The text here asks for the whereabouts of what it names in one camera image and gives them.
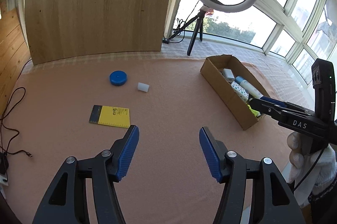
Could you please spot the patterned tissue pack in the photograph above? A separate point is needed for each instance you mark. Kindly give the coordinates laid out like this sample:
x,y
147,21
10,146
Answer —
x,y
239,89

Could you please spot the white charger block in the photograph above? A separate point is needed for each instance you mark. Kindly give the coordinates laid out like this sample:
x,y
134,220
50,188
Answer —
x,y
228,73

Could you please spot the white sunscreen tube blue cap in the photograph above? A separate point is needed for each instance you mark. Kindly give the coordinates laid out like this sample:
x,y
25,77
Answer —
x,y
244,83

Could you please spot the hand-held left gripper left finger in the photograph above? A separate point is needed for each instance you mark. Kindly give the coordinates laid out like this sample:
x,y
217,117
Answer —
x,y
129,150

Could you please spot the cardboard box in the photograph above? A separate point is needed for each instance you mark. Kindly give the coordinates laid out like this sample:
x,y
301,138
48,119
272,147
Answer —
x,y
223,92

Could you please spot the blue round lid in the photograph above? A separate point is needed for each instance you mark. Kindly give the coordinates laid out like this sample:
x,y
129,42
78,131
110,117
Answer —
x,y
118,78

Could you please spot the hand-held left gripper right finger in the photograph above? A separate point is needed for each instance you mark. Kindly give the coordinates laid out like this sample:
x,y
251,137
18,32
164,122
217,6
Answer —
x,y
209,152

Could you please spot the yellow plastic shuttlecock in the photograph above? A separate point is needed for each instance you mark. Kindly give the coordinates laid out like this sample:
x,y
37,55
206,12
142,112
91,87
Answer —
x,y
253,111

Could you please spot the person's right hand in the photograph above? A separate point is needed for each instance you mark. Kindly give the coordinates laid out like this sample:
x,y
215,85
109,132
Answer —
x,y
296,160

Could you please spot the large wooden board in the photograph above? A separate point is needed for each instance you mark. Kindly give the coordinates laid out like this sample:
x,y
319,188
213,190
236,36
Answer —
x,y
100,2

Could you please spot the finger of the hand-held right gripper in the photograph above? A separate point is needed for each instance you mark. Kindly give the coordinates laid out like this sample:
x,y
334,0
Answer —
x,y
273,101
263,108

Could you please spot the black power adapter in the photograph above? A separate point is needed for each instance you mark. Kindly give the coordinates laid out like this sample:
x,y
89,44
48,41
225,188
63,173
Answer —
x,y
3,164

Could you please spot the black tripod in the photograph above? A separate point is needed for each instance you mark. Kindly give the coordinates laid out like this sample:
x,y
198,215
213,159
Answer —
x,y
194,39

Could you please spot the white translucent cap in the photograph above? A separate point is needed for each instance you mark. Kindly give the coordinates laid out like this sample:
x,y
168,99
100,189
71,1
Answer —
x,y
143,87

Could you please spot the pine plank panel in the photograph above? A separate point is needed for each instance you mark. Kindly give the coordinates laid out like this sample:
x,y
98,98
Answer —
x,y
10,55

